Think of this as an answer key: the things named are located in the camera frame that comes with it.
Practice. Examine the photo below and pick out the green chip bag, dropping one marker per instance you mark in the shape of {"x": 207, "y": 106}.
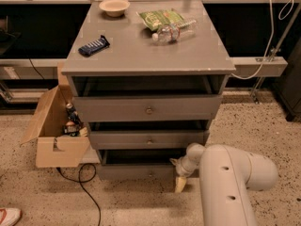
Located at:
{"x": 156, "y": 18}

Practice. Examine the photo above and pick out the dark bottle in box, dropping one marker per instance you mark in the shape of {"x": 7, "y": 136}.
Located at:
{"x": 72, "y": 115}

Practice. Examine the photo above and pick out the grey middle drawer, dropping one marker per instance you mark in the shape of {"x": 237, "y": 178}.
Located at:
{"x": 127, "y": 140}

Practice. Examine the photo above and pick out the grey drawer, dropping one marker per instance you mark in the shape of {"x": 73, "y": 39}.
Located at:
{"x": 127, "y": 140}
{"x": 138, "y": 164}
{"x": 170, "y": 108}

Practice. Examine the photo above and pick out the white red shoe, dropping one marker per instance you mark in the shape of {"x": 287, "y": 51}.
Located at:
{"x": 9, "y": 216}

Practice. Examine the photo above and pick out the cardboard box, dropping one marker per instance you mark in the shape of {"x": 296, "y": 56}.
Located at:
{"x": 46, "y": 127}

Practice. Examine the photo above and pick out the grey bottom drawer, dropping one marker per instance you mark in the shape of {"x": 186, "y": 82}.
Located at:
{"x": 138, "y": 164}

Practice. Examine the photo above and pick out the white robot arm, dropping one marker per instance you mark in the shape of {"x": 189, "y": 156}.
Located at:
{"x": 226, "y": 175}

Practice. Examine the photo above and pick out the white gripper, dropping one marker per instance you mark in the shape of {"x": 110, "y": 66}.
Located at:
{"x": 181, "y": 169}

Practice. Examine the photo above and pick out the grey drawer cabinet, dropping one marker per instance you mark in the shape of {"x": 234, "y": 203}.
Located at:
{"x": 135, "y": 66}

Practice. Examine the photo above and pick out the beige bowl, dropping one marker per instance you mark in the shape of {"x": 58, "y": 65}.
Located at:
{"x": 114, "y": 8}

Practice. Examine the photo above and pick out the dark cabinet at right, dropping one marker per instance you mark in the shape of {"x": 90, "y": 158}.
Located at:
{"x": 288, "y": 86}

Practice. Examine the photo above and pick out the grey top drawer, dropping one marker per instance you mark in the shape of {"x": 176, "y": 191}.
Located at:
{"x": 170, "y": 108}

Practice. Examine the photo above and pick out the clear plastic water bottle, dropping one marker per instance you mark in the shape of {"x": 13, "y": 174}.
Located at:
{"x": 169, "y": 33}

